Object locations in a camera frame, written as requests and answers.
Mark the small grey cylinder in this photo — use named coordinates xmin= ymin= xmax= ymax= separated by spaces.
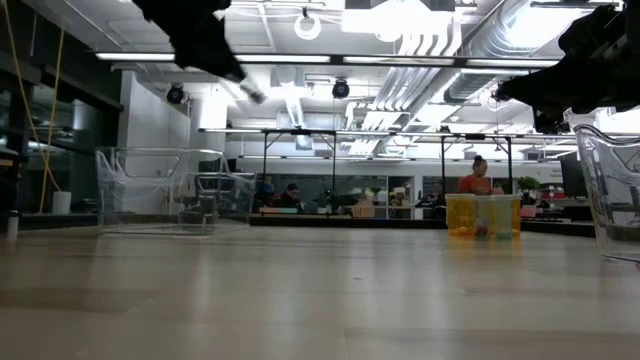
xmin=5 ymin=209 xmax=20 ymax=240

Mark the black metal gantry frame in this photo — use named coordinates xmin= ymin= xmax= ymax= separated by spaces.
xmin=438 ymin=132 xmax=515 ymax=197
xmin=259 ymin=128 xmax=341 ymax=216

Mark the black aluminium table frame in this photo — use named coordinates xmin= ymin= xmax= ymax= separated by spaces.
xmin=0 ymin=212 xmax=597 ymax=239

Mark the potted green plant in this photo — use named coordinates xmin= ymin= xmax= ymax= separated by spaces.
xmin=516 ymin=175 xmax=543 ymax=220

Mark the person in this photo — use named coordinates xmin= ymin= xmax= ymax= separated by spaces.
xmin=254 ymin=174 xmax=275 ymax=209
xmin=272 ymin=182 xmax=305 ymax=211
xmin=457 ymin=154 xmax=503 ymax=196

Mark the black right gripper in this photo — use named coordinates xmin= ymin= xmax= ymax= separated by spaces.
xmin=529 ymin=49 xmax=640 ymax=126

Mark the clear plastic bin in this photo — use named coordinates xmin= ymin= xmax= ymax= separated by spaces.
xmin=94 ymin=146 xmax=257 ymax=236
xmin=572 ymin=123 xmax=640 ymax=264

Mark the brown cardboard box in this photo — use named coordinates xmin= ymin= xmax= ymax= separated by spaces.
xmin=351 ymin=196 xmax=377 ymax=219

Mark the white cable coil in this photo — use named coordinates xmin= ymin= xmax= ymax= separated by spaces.
xmin=293 ymin=12 xmax=323 ymax=41

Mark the yellow extension cord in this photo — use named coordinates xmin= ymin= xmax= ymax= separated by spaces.
xmin=1 ymin=0 xmax=62 ymax=194

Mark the orange pill bottle white cap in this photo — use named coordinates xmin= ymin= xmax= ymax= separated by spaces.
xmin=444 ymin=193 xmax=477 ymax=238

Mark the yellow hanging cord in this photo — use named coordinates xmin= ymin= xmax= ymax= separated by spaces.
xmin=38 ymin=27 xmax=66 ymax=202

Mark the white cylindrical container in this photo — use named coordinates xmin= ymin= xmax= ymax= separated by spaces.
xmin=51 ymin=190 xmax=73 ymax=216

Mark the long ceiling light bar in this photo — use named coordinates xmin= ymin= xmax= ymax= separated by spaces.
xmin=94 ymin=49 xmax=561 ymax=69

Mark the black monitor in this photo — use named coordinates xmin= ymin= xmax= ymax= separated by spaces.
xmin=559 ymin=151 xmax=589 ymax=199

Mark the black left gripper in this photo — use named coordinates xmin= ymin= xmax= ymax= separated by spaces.
xmin=132 ymin=0 xmax=267 ymax=105

